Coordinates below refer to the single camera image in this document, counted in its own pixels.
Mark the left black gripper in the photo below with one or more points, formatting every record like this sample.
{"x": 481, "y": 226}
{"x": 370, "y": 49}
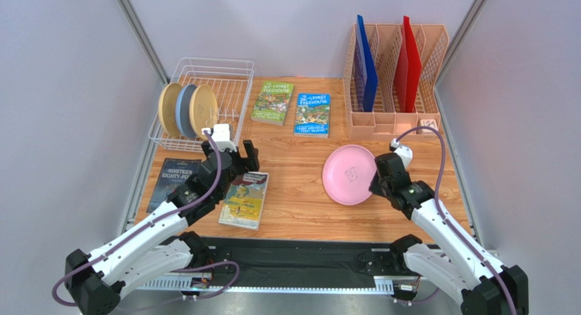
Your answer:
{"x": 251, "y": 153}

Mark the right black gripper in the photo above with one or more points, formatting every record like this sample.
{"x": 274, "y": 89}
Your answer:
{"x": 378, "y": 185}

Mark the pink plate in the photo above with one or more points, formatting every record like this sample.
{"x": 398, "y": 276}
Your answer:
{"x": 348, "y": 173}

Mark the yellow beige plate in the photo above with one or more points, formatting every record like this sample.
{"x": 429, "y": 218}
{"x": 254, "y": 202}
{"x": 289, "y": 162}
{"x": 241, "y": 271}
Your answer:
{"x": 203, "y": 110}

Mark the blue plate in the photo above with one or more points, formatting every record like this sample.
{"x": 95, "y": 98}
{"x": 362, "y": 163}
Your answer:
{"x": 182, "y": 111}

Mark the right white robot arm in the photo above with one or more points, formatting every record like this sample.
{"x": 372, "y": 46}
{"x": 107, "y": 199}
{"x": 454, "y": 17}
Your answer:
{"x": 474, "y": 278}

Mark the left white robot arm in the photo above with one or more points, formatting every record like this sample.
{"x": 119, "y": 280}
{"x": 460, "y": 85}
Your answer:
{"x": 95, "y": 282}

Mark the tan plate at rack end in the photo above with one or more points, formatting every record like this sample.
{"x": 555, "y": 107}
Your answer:
{"x": 167, "y": 109}

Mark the Brideshead Revisited book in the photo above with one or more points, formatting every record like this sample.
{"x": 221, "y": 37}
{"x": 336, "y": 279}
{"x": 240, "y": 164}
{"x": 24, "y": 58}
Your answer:
{"x": 243, "y": 205}

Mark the green treehouse book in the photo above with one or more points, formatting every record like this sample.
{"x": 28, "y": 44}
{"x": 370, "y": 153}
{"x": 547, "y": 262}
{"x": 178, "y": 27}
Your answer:
{"x": 272, "y": 103}

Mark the small pink white box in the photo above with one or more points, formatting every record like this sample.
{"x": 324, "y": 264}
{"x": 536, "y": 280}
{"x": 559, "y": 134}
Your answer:
{"x": 428, "y": 126}

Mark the Nineteen Eighty-Four book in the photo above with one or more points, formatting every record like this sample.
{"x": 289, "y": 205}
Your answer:
{"x": 173, "y": 173}

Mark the blue treehouse book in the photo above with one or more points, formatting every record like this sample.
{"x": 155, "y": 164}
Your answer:
{"x": 312, "y": 115}

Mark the blue folder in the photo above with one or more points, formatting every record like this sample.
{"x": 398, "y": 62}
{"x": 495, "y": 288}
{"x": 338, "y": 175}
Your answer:
{"x": 366, "y": 78}

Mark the red folder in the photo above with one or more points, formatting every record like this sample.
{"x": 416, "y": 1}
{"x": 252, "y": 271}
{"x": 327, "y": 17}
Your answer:
{"x": 408, "y": 69}

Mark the pink plastic file organizer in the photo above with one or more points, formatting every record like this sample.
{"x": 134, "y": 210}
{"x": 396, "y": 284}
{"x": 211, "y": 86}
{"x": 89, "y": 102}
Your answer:
{"x": 386, "y": 121}

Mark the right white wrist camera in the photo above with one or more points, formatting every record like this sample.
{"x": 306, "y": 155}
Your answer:
{"x": 403, "y": 151}

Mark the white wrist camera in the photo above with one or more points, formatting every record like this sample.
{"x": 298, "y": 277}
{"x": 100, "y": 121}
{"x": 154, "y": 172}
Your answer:
{"x": 221, "y": 135}
{"x": 403, "y": 151}

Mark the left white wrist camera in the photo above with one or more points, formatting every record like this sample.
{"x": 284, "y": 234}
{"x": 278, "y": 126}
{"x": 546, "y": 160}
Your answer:
{"x": 221, "y": 135}

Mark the white wire dish rack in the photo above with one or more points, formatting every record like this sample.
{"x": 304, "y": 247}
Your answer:
{"x": 230, "y": 79}

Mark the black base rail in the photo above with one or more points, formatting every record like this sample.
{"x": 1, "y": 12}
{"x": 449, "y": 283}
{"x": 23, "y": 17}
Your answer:
{"x": 270, "y": 263}

